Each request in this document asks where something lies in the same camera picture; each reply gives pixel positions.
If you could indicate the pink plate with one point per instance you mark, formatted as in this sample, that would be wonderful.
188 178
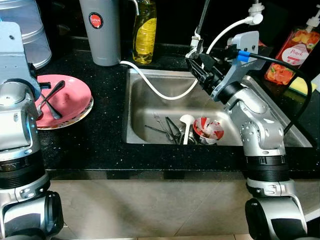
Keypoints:
72 102

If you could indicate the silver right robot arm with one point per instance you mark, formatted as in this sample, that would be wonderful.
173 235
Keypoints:
260 130

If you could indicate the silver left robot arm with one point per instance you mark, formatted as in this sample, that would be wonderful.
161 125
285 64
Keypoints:
15 125

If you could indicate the white ladle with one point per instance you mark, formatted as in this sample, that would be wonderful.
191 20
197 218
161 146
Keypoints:
186 120

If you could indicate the metal faucet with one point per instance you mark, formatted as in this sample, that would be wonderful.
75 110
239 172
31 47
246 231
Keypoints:
202 20

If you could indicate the yellow green sponge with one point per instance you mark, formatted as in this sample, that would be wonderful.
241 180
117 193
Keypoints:
300 86

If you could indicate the red white patterned cup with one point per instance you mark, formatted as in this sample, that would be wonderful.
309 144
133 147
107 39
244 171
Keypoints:
207 129

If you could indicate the peach soap pump bottle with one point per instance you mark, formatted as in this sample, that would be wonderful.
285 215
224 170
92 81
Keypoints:
292 55

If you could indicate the yellow dish soap bottle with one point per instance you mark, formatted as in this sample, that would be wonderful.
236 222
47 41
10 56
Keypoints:
145 40

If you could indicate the metal tongs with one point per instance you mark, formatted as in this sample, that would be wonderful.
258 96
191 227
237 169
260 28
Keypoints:
172 129

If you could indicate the small metal fork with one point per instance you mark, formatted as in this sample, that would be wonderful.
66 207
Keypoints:
159 121

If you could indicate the stainless steel sink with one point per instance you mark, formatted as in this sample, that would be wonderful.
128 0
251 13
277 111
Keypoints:
150 115

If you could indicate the thin metal utensil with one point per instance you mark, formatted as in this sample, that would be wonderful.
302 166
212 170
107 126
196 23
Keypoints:
157 130

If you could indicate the white tap filter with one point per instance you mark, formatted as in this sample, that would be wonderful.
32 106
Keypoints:
256 12

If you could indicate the grey thermos jug red label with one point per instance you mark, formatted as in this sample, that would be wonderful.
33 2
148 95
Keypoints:
102 45

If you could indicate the floral rimmed plate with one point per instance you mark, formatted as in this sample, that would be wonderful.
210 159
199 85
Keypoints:
83 119

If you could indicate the metal spoon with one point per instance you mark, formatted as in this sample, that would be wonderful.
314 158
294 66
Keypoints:
55 90

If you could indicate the clear plastic container stack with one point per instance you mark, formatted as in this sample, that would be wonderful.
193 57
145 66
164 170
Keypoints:
30 35

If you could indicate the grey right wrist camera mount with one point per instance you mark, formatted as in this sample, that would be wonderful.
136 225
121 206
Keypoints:
246 42

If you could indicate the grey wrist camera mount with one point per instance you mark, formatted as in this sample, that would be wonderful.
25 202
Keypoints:
11 50
246 42

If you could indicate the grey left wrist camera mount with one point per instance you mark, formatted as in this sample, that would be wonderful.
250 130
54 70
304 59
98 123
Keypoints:
11 50

